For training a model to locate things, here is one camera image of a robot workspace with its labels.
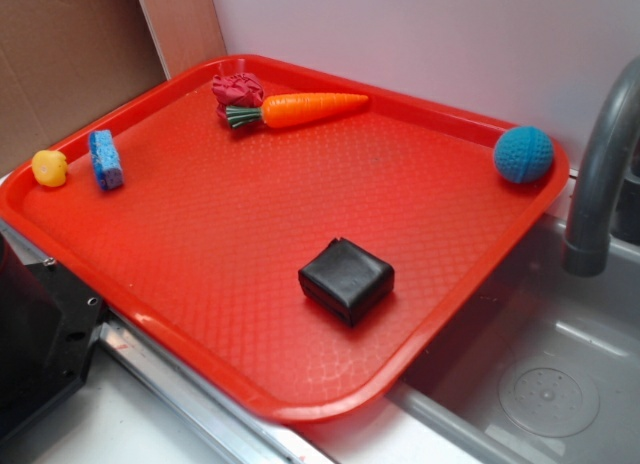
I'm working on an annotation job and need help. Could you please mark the black box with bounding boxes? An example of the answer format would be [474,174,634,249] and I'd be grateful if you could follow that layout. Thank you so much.
[298,238,395,327]

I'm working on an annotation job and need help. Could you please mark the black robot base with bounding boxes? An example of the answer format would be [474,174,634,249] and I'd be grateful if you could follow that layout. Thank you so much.
[1,239,106,443]

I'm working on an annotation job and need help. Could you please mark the orange toy carrot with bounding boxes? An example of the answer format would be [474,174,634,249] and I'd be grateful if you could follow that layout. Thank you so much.
[225,92,369,129]

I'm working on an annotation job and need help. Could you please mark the red plastic tray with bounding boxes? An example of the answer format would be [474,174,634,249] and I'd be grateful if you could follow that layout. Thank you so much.
[1,56,569,424]

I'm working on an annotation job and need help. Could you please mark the crumpled red cloth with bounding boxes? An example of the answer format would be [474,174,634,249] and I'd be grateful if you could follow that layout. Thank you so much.
[211,73,264,119]

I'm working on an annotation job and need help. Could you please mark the blue textured ball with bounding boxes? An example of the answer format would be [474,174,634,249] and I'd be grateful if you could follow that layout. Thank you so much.
[493,126,554,184]

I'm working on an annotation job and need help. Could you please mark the blue sponge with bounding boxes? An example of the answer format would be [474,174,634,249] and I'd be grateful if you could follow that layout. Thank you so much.
[88,130,124,191]

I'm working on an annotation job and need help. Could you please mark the grey sink basin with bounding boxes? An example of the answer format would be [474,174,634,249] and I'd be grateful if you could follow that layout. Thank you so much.
[390,218,639,463]

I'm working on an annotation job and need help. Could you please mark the grey faucet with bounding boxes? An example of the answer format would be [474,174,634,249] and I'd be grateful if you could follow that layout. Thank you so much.
[562,58,639,277]

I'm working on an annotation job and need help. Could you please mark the yellow rubber duck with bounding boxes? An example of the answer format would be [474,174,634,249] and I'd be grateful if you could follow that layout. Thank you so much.
[31,150,68,187]

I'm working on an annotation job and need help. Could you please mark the brown cardboard panel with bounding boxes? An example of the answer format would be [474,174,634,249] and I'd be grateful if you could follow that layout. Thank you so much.
[1,0,226,174]

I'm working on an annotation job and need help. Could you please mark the metal rail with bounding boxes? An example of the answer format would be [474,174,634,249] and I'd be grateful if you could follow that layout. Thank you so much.
[0,218,334,464]

